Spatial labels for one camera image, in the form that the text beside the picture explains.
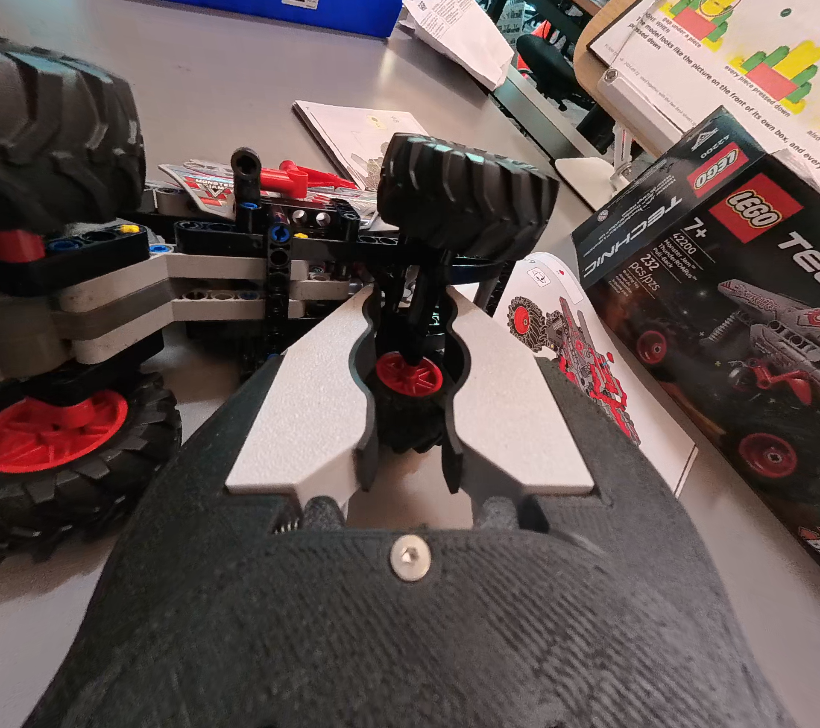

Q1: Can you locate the grey desk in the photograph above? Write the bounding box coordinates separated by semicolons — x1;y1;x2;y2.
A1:
0;0;820;728

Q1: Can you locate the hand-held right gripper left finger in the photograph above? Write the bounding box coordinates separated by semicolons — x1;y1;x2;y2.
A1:
224;285;380;517

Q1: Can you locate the black red toy monster truck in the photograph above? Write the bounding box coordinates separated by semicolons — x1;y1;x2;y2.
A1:
0;36;561;562

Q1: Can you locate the white paper bag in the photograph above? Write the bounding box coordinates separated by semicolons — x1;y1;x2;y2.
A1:
399;0;516;91

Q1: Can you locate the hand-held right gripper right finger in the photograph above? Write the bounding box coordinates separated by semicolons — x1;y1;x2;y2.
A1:
441;285;598;500

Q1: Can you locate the white instruction booklet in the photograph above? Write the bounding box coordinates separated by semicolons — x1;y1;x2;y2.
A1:
291;100;699;498

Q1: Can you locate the black toy set box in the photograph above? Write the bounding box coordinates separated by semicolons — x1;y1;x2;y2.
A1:
570;105;820;564

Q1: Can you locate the black office chair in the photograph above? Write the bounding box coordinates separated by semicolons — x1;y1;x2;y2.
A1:
514;20;598;115

